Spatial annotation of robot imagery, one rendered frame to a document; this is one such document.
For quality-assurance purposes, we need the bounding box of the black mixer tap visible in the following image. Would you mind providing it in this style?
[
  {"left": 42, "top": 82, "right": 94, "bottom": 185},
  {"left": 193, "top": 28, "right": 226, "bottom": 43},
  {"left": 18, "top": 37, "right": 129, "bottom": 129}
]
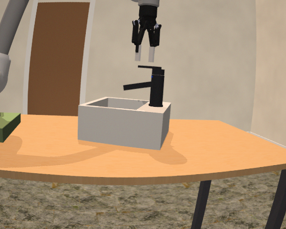
[{"left": 123, "top": 65, "right": 164, "bottom": 107}]

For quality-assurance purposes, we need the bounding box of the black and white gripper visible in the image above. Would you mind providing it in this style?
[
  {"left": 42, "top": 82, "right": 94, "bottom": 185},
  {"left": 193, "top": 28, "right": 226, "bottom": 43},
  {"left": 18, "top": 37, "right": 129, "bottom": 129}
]
[{"left": 132, "top": 5, "right": 161, "bottom": 62}]

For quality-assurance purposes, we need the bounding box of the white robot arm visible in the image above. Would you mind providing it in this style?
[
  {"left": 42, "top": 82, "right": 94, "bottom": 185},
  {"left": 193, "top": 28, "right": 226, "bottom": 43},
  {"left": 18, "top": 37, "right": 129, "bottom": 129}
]
[{"left": 0, "top": 0, "right": 160, "bottom": 93}]

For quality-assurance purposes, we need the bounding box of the grey rectangular sink basin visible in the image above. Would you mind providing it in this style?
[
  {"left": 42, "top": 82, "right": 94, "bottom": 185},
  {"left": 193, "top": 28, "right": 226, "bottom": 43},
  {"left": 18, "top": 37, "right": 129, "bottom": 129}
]
[{"left": 78, "top": 97, "right": 171, "bottom": 150}]

